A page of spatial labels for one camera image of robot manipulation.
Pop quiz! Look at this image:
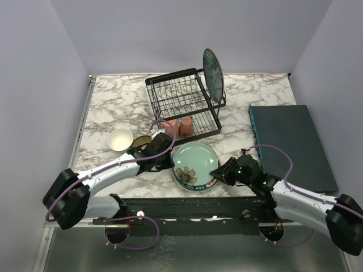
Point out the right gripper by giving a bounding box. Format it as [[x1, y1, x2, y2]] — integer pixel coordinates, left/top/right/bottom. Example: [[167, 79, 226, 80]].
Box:
[[210, 156, 254, 187]]

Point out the light blue floral plate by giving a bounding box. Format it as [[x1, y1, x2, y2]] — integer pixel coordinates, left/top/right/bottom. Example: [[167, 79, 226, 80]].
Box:
[[172, 142, 220, 185]]

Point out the plain pink mug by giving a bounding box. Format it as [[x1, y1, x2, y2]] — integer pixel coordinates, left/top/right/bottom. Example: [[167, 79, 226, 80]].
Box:
[[161, 119, 179, 138]]

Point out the pink printed coffee mug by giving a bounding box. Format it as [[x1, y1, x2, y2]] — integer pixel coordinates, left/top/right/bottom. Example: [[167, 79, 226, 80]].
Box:
[[179, 116, 193, 137]]

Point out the black wire dish rack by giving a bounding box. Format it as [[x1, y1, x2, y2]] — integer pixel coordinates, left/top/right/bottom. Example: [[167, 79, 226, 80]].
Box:
[[145, 68, 226, 146]]

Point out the blue ceramic plate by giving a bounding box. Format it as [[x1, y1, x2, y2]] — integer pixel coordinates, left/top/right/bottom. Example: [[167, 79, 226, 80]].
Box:
[[202, 48, 224, 103]]

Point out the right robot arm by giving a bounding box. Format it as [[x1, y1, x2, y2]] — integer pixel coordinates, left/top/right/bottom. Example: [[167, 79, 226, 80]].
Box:
[[210, 155, 362, 256]]

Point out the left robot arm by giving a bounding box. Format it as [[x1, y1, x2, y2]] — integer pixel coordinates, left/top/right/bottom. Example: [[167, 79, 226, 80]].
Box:
[[43, 132, 175, 230]]

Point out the dark bowl cream inside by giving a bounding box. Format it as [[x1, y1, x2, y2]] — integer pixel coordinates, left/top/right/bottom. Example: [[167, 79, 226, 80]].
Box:
[[131, 135, 151, 149]]

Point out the white plate lettered rim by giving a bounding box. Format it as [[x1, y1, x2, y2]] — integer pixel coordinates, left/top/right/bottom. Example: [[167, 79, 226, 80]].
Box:
[[173, 174, 218, 192]]

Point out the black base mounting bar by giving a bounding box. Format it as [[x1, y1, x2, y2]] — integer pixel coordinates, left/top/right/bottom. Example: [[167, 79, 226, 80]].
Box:
[[93, 195, 284, 236]]

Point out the white small bowl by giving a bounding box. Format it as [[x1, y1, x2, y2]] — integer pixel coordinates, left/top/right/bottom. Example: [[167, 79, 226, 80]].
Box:
[[107, 129, 134, 152]]

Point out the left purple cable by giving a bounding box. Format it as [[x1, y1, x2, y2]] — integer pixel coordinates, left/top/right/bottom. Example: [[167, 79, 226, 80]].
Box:
[[45, 119, 176, 223]]

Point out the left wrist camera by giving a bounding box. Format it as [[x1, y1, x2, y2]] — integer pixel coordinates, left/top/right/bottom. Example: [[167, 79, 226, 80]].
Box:
[[151, 129, 166, 139]]

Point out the blue network switch box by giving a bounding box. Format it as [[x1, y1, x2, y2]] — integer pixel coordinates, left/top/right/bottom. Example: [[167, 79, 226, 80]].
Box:
[[248, 105, 339, 194]]

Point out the left aluminium rail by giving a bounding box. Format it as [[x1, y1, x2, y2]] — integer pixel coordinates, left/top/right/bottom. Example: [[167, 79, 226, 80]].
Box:
[[67, 75, 97, 170]]

